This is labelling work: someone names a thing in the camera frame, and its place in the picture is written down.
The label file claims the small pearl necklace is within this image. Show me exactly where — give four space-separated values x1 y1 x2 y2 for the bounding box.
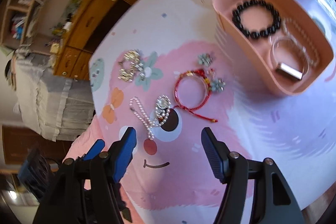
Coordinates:
128 94 173 141

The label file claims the green flower earring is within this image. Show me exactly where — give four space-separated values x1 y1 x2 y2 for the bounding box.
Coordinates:
210 79 226 93
198 53 214 67

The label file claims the silver rhinestone bracelet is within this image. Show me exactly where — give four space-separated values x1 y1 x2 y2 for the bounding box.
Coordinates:
117 49 145 83

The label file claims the red string bracelet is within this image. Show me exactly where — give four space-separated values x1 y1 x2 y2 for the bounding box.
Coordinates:
172 69 219 124

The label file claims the pink band smart watch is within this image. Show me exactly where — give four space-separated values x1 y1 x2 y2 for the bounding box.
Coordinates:
270 36 310 82

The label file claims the pink plastic storage box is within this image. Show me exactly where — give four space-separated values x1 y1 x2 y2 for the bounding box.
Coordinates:
213 0 334 96

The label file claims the black bead bracelet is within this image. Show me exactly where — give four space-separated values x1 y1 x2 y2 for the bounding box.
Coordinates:
231 0 282 40

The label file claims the white pearl bracelet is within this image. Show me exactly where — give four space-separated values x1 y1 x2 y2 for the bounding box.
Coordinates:
281 16 321 68

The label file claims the beige ruffled cloth cover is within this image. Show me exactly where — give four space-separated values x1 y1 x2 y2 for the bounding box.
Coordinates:
13 53 95 141

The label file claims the cartoon printed bed sheet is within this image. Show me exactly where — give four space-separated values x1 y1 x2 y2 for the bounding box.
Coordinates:
67 0 335 223

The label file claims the wooden drawer cabinet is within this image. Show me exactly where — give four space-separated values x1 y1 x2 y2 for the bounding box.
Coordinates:
53 0 138 80

